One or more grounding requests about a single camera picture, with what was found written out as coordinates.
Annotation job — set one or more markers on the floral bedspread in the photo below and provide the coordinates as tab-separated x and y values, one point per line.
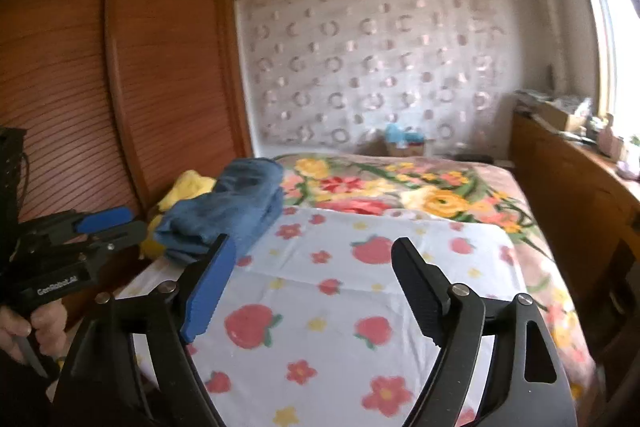
461	192

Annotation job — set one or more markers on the white strawberry print blanket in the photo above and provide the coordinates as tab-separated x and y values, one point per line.
313	329

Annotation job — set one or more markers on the blue and brown box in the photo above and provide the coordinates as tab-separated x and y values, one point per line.
403	142

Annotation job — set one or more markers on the circle patterned sheer curtain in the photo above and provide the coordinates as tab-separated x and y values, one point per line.
336	74

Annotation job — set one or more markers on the wooden side cabinet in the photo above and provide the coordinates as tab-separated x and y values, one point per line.
589	216

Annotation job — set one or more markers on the blue denim jeans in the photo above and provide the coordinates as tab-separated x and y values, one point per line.
245	201

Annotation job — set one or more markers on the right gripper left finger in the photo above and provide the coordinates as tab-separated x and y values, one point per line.
200	287

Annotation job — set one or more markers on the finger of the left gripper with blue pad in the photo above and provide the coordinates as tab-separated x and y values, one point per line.
90	223

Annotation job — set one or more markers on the wooden slatted wardrobe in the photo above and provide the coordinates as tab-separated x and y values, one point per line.
118	97

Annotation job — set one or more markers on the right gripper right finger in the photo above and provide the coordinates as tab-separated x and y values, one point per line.
445	312

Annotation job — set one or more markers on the cardboard box on cabinet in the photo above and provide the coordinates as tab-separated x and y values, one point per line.
564	113

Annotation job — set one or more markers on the left hand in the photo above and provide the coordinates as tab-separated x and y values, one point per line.
47	323

